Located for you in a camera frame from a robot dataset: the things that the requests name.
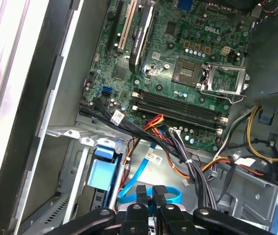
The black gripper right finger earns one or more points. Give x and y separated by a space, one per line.
168 220

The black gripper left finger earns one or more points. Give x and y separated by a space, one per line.
136 220

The hard disk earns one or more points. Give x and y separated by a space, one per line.
99 171

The grey metal disk bay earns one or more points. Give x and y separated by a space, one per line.
80 171

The black RAM slot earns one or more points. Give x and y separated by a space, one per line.
178 105
178 110
178 115
178 120

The white expansion slot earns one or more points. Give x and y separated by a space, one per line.
125 24

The black expansion slot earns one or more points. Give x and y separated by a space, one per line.
114 24

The grey metal drive cage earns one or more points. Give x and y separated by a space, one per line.
251 195

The blue board connectors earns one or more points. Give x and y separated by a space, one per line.
107 91

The metal locking lever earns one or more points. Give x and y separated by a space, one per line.
238 99

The black PC case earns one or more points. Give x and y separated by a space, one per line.
31 122

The CPU socket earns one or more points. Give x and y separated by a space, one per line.
187 71

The metal socket cover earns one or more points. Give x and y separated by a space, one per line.
242 78

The green motherboard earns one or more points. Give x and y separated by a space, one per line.
178 49

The black graphics card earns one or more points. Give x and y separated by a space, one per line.
141 36

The grey power supply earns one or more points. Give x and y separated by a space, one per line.
271 49

